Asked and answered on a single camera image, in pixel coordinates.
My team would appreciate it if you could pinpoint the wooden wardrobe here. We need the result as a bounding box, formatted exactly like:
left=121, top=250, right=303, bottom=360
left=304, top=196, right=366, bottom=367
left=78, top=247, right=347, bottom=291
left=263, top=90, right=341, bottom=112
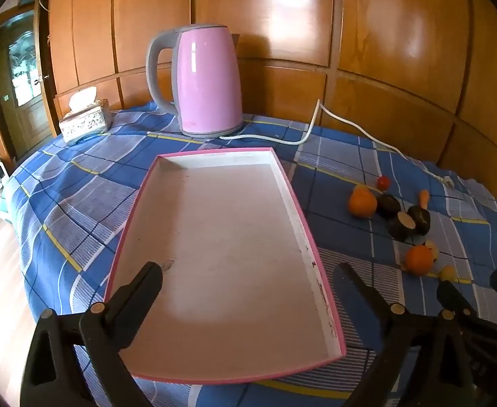
left=47, top=0, right=497, bottom=198

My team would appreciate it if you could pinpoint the blue plaid cloth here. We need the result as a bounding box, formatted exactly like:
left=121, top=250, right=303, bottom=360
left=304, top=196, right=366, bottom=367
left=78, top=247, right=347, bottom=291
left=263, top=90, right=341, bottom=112
left=3, top=102, right=497, bottom=407

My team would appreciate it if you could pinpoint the dark cut fruit piece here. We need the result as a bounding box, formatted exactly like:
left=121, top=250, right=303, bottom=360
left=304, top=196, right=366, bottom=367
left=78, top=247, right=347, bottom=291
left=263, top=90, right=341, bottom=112
left=387, top=213, right=417, bottom=242

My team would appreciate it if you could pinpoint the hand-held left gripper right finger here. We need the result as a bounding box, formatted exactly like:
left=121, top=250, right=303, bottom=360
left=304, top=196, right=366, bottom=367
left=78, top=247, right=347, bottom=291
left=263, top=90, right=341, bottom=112
left=333, top=263, right=474, bottom=407

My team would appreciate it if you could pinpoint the white power cable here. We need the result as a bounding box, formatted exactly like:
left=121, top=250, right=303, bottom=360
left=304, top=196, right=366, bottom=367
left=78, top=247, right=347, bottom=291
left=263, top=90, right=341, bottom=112
left=220, top=99, right=457, bottom=188

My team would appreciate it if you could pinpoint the dark round avocado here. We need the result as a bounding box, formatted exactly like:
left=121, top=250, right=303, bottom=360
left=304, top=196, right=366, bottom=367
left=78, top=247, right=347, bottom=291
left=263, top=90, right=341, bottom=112
left=377, top=194, right=402, bottom=219

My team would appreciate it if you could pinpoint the pink shallow box tray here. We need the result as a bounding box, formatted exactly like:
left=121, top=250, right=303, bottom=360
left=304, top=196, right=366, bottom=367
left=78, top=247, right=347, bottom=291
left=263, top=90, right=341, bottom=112
left=104, top=148, right=346, bottom=384

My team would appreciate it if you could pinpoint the silver patterned tissue box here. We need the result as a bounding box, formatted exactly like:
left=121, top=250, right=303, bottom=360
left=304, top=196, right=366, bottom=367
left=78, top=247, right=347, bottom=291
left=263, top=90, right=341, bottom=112
left=54, top=86, right=113, bottom=142

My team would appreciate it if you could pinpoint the orange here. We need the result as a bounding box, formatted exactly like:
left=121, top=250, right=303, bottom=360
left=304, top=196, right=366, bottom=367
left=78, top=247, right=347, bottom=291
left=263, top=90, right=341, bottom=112
left=349, top=189, right=378, bottom=218
left=405, top=245, right=435, bottom=274

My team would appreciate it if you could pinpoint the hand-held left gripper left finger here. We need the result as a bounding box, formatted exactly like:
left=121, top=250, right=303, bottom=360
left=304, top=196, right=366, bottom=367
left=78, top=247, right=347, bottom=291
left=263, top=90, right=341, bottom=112
left=20, top=260, right=164, bottom=407

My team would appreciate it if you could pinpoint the pink electric kettle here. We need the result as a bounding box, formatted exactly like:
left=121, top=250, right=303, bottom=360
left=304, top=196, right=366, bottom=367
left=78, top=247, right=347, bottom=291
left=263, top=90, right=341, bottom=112
left=146, top=24, right=244, bottom=138

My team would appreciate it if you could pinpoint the wooden glass door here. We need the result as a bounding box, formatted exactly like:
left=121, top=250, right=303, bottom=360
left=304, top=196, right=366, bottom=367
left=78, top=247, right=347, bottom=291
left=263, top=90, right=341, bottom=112
left=0, top=4, right=55, bottom=162

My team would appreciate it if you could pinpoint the dark avocado half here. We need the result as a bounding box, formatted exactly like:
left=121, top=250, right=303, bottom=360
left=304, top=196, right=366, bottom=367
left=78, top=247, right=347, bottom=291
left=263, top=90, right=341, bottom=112
left=407, top=206, right=432, bottom=235

